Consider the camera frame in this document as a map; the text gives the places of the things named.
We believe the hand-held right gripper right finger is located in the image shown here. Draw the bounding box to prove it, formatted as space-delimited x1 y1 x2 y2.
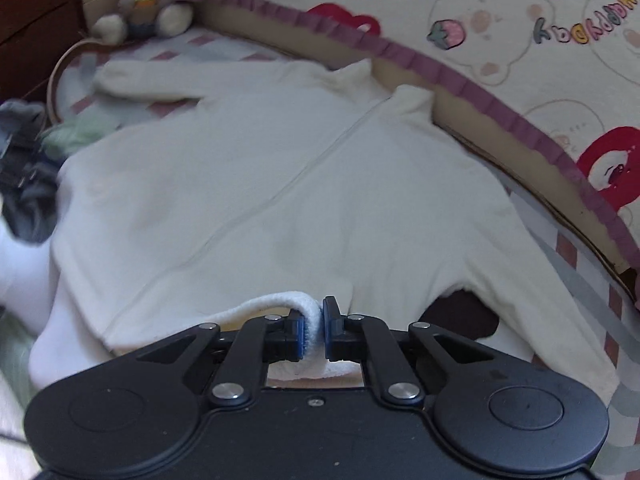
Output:
322 296 493 406

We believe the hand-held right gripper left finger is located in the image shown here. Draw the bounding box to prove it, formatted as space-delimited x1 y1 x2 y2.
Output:
136 309 307 407

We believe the white fleece jacket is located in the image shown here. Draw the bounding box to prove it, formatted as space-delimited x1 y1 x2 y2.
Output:
47 57 621 411

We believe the white cloth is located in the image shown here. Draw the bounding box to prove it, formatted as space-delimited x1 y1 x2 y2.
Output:
0 220 113 403

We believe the grey blue cloth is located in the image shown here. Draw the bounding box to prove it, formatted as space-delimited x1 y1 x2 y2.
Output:
0 100 63 247

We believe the bear printed bed sheet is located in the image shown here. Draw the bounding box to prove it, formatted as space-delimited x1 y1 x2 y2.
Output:
172 0 640 271

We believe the brown wooden cabinet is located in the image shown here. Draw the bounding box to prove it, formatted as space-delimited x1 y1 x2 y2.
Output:
0 0 88 103

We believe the beige bed frame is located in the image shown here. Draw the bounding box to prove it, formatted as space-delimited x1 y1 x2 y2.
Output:
192 0 638 286

